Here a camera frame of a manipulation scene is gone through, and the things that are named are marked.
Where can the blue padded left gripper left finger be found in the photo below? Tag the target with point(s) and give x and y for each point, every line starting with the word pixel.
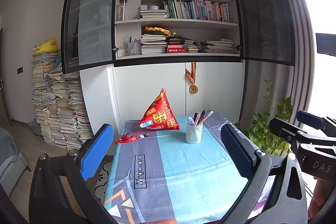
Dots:
pixel 48 200

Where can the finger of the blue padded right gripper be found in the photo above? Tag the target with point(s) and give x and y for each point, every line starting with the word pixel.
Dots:
pixel 311 120

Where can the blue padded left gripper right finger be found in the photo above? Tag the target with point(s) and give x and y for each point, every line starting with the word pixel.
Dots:
pixel 286 202

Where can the white pen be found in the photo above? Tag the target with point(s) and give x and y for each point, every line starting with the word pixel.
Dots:
pixel 206 117

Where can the red utility knife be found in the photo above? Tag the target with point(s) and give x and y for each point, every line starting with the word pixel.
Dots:
pixel 201 116

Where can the red clear pen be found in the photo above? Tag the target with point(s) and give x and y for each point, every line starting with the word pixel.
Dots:
pixel 195 117

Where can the person's hand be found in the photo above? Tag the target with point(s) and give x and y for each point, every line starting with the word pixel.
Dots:
pixel 322 191

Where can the green potted plant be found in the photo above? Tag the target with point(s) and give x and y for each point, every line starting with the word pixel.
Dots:
pixel 259 132

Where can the red tassel with beads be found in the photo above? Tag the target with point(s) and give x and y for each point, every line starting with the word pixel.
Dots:
pixel 128 137

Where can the translucent white pen cup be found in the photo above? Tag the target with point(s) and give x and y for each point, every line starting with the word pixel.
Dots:
pixel 193 134

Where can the stack of books on floor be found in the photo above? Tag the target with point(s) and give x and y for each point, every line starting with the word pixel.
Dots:
pixel 59 103

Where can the blue grey patterned tablecloth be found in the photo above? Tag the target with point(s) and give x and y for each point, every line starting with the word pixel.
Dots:
pixel 161 176

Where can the gold medal with striped ribbon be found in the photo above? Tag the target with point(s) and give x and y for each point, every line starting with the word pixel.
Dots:
pixel 191 76

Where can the red triangular pillow bag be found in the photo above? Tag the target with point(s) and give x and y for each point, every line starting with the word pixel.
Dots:
pixel 159 115

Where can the yellow plush toy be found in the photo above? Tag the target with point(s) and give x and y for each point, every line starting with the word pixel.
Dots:
pixel 47 46

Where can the white bookshelf cabinet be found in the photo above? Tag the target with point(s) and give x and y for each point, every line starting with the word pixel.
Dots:
pixel 126 51

